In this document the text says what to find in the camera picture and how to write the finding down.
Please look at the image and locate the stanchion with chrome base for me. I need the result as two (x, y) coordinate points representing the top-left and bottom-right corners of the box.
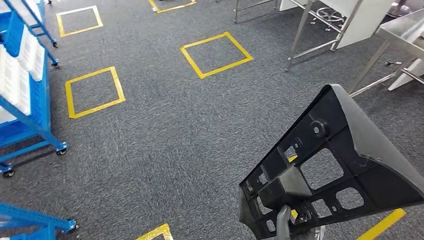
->
(386, 0), (419, 19)

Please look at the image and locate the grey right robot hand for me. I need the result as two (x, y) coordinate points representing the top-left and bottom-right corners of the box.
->
(275, 204), (327, 240)

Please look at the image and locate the black plastic frame part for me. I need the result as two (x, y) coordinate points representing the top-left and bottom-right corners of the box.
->
(238, 83), (424, 240)

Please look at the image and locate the white cabinet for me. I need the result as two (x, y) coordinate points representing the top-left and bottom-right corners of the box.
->
(279, 0), (393, 51)

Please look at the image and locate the stainless steel workbench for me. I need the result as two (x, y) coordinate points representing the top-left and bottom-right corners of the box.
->
(347, 8), (424, 98)

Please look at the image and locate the blue plastic bin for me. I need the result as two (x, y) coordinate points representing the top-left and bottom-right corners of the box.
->
(28, 58), (51, 133)

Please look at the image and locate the chrome chair base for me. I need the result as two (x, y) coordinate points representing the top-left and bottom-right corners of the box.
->
(309, 6), (346, 32)

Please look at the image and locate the stainless steel table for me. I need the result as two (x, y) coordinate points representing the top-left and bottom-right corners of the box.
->
(233, 0), (279, 24)
(284, 0), (365, 72)

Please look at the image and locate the yellow and white tape square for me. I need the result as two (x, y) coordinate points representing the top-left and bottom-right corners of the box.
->
(55, 4), (104, 38)

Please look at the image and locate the blue wheeled shelf rack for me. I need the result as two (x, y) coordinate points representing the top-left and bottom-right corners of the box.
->
(0, 0), (60, 49)
(0, 9), (69, 178)

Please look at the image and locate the blue metal shelf rack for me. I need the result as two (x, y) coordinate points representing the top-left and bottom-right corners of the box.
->
(0, 202), (79, 240)

